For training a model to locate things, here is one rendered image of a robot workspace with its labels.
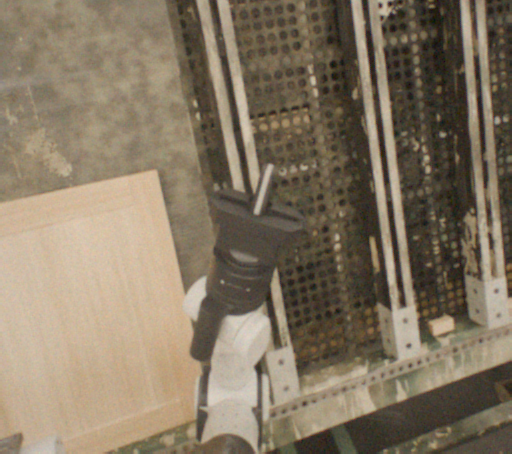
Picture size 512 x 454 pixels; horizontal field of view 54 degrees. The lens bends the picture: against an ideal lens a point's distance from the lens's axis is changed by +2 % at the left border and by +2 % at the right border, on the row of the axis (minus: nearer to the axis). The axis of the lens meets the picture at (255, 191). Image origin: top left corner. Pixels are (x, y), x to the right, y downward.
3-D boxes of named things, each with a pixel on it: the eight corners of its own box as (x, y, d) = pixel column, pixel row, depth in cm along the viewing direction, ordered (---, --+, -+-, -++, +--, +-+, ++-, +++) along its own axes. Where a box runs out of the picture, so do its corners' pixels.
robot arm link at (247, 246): (301, 245, 59) (276, 315, 65) (310, 203, 67) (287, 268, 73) (200, 213, 60) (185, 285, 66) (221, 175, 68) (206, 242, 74)
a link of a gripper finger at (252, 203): (267, 173, 59) (255, 215, 62) (272, 161, 61) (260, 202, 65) (254, 169, 59) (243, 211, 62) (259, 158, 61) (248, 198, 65)
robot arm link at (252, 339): (272, 312, 71) (270, 351, 81) (224, 278, 74) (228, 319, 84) (244, 348, 67) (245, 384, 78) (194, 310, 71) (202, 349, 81)
